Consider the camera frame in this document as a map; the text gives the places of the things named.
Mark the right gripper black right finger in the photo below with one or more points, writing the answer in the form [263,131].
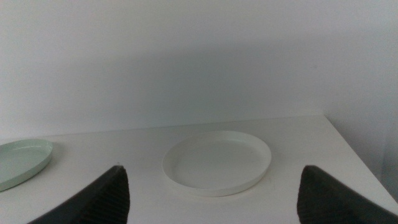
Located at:
[323,202]

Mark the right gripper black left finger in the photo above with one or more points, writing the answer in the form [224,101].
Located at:
[102,199]

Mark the pale green shallow bowl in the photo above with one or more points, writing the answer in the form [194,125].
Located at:
[18,161]

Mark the white shallow bowl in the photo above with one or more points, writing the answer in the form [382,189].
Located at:
[217,165]

